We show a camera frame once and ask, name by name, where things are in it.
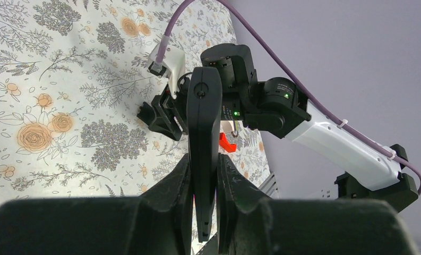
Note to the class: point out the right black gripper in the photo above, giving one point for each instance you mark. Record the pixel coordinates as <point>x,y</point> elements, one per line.
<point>167,115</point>

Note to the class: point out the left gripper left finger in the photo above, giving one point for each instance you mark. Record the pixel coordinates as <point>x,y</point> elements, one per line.
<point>157,222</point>

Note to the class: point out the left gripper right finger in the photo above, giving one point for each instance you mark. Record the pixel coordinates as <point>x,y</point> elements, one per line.
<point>357,222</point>

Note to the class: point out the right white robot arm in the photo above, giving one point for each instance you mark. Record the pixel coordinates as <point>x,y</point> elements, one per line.
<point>279,107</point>

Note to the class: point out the blue and orange toy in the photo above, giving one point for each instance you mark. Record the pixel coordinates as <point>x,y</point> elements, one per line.
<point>225,144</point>

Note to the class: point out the floral patterned mat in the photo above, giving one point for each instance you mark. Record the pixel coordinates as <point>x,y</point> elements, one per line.
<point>72,79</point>

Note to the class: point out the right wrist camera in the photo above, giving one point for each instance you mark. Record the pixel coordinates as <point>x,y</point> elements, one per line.
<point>172,66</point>

